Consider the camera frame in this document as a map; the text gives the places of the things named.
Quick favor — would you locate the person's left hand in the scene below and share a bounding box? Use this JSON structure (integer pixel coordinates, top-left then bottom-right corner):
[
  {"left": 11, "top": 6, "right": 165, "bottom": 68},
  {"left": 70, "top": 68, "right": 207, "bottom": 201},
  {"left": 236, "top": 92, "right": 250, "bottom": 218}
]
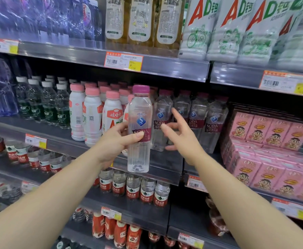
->
[{"left": 93, "top": 121, "right": 145, "bottom": 170}]

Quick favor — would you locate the person's right hand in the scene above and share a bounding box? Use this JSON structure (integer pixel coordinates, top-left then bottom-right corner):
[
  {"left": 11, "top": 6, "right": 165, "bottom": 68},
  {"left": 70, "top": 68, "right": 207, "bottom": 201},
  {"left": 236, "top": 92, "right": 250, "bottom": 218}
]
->
[{"left": 160, "top": 108, "right": 208, "bottom": 166}]

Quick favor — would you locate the row of red label bottles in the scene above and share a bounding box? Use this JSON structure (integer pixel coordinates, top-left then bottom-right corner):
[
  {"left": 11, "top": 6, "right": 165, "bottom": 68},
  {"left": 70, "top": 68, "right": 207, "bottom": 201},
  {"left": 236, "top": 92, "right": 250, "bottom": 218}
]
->
[{"left": 0, "top": 134, "right": 171, "bottom": 208}]

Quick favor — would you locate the person's right forearm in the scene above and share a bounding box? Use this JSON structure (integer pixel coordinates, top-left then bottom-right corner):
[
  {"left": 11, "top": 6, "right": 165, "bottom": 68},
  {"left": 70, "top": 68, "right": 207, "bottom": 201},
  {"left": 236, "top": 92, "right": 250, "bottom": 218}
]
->
[{"left": 194, "top": 153, "right": 303, "bottom": 249}]

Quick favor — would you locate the person's left forearm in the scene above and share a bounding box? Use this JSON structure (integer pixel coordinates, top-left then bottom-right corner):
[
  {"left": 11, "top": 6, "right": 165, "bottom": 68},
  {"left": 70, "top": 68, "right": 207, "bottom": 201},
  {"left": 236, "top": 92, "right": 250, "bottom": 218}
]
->
[{"left": 0, "top": 155, "right": 110, "bottom": 249}]

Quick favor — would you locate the row of green label bottles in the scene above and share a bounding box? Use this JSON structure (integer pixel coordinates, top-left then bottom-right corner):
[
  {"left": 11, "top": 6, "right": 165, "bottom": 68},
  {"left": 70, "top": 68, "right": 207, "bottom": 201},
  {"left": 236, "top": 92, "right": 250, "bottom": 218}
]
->
[{"left": 15, "top": 74, "right": 73, "bottom": 130}]

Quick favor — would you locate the row of pink-capped white bottles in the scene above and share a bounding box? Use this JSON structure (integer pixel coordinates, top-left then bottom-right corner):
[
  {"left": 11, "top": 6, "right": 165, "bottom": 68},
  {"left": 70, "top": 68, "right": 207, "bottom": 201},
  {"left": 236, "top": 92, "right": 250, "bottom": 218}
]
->
[{"left": 68, "top": 81, "right": 135, "bottom": 148}]

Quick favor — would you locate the row of clear plastic bottles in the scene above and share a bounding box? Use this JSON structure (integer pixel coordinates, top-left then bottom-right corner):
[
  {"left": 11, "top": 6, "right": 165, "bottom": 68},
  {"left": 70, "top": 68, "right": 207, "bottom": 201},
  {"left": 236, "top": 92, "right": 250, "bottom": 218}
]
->
[{"left": 72, "top": 206, "right": 94, "bottom": 223}]

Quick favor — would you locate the group of red fruit cups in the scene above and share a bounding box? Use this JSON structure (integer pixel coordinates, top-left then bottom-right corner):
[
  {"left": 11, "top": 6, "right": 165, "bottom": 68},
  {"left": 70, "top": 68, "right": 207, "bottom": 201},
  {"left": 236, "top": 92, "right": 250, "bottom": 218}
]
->
[{"left": 205, "top": 195, "right": 231, "bottom": 237}]

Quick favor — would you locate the stack of pink milk cartons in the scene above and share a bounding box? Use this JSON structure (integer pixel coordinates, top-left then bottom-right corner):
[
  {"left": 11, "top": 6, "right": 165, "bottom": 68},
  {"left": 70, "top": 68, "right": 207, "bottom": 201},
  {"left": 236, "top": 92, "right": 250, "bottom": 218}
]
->
[{"left": 220, "top": 102, "right": 303, "bottom": 205}]

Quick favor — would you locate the row of small red bottles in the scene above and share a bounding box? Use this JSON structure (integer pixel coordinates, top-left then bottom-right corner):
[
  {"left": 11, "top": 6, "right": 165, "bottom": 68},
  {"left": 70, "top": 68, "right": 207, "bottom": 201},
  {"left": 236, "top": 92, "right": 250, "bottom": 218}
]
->
[{"left": 92, "top": 212, "right": 143, "bottom": 249}]

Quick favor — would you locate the row of dark white-capped bottles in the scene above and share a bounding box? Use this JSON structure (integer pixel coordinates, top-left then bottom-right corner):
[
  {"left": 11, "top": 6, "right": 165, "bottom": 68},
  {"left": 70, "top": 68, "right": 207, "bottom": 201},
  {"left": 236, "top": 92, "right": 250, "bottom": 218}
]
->
[{"left": 50, "top": 235, "right": 91, "bottom": 249}]

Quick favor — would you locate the row of green-capped white bottles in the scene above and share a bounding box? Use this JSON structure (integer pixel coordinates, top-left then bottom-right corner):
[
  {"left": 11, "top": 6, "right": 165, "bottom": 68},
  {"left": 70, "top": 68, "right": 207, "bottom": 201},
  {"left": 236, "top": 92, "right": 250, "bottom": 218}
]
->
[{"left": 178, "top": 0, "right": 303, "bottom": 74}]

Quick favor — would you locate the row of blue tinted bottles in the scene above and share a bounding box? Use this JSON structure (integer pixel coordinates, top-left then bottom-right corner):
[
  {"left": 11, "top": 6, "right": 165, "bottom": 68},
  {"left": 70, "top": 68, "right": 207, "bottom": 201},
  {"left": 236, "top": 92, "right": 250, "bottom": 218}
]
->
[
  {"left": 0, "top": 55, "right": 19, "bottom": 118},
  {"left": 0, "top": 0, "right": 103, "bottom": 42}
]

